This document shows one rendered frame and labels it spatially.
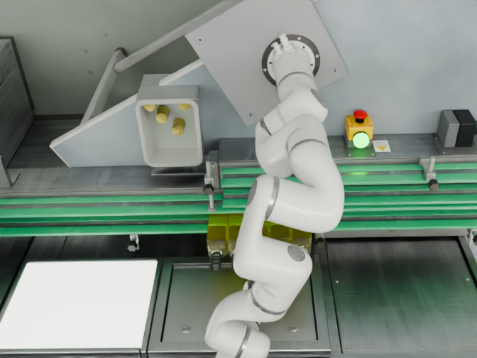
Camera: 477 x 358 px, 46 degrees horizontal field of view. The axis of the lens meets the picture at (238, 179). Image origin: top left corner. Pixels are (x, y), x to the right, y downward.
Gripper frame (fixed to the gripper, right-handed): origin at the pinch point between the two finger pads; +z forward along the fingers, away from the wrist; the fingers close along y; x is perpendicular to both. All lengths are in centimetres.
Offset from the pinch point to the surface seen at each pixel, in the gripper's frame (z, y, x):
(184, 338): -13.9, -12.4, 17.2
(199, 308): -3.5, -12.5, 16.7
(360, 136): 40.2, 20.6, -19.6
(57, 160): 54, -14, 96
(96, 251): 13, -16, 58
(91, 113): 47, 14, 71
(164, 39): 87, 25, 58
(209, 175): 18.4, 17.0, 18.4
